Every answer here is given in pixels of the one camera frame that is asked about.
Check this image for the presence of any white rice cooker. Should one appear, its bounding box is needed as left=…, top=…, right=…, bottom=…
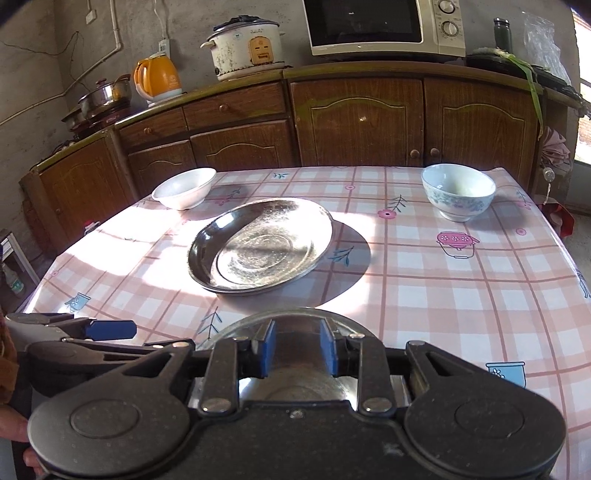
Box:
left=201, top=16, right=284, bottom=81

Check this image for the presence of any orange electric kettle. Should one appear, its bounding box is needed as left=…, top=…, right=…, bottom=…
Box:
left=133, top=52, right=183, bottom=104

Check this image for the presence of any person's left forearm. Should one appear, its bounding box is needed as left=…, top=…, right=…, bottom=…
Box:
left=0, top=316, right=20, bottom=404

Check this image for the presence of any black cooktop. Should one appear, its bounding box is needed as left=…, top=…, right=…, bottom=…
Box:
left=466, top=53, right=583, bottom=109

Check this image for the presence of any wooden cabinet with drawers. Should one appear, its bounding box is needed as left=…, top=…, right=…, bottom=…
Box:
left=115, top=78, right=296, bottom=199

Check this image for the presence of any plastic bottle green label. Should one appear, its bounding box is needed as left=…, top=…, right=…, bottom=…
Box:
left=2, top=263, right=24, bottom=296

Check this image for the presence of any person's left hand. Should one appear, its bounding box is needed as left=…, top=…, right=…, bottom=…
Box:
left=0, top=406, right=42, bottom=476

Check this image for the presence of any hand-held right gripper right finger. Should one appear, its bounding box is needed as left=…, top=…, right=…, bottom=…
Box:
left=320, top=318, right=467, bottom=414

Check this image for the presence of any white wall pipe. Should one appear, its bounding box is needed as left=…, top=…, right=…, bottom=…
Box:
left=0, top=0, right=125, bottom=127

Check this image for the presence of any steel pot with lid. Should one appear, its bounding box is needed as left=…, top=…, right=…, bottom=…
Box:
left=78, top=74, right=132, bottom=116

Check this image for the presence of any dark red induction cooker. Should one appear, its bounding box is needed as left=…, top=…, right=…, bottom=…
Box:
left=62, top=104, right=134, bottom=132

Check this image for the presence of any wooden two-door cabinet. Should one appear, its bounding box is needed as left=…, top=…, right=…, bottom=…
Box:
left=284, top=65, right=548, bottom=190

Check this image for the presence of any small white stool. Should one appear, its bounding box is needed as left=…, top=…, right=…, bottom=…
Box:
left=0, top=228, right=40, bottom=301

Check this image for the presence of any steel bowl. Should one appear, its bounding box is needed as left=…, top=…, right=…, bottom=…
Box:
left=203, top=307, right=414, bottom=404

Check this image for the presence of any wide wooden drawer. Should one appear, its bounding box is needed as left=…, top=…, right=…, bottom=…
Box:
left=184, top=83, right=288, bottom=130

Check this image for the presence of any pink hanging cloth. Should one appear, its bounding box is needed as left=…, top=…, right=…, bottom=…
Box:
left=540, top=127, right=575, bottom=178

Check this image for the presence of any dark glass jar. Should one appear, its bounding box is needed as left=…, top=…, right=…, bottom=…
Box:
left=493, top=17, right=513, bottom=51

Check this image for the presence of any white microwave oven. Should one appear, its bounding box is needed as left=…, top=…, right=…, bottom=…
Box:
left=302, top=0, right=467, bottom=58

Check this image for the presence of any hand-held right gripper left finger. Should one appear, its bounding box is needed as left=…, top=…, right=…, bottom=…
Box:
left=122, top=318, right=278, bottom=414

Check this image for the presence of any angled wooden cabinet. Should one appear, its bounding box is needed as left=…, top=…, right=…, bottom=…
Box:
left=21, top=131, right=134, bottom=259

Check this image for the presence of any green onion leaf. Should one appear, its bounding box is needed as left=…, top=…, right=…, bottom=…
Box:
left=480, top=46, right=546, bottom=134

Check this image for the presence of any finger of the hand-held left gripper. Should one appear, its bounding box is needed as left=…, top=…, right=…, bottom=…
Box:
left=4, top=311, right=137, bottom=342
left=60, top=339, right=153, bottom=361

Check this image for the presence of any small wooden drawer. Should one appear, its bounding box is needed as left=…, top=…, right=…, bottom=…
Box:
left=119, top=108, right=189, bottom=148

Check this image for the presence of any white bowl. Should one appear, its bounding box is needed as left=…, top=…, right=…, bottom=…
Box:
left=151, top=167, right=217, bottom=210

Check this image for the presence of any clear plastic bag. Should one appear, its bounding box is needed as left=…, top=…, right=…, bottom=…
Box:
left=522, top=11, right=571, bottom=86

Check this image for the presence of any floral porcelain bowl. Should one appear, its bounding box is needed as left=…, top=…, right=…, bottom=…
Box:
left=421, top=164, right=496, bottom=222

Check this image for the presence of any large steel plate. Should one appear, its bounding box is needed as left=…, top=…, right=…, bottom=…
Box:
left=198, top=258, right=324, bottom=296

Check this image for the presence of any glass paned door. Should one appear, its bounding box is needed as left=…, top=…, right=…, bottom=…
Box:
left=573, top=9, right=591, bottom=162

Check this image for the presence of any red bag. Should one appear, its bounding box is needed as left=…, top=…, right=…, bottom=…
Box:
left=542, top=200, right=575, bottom=238

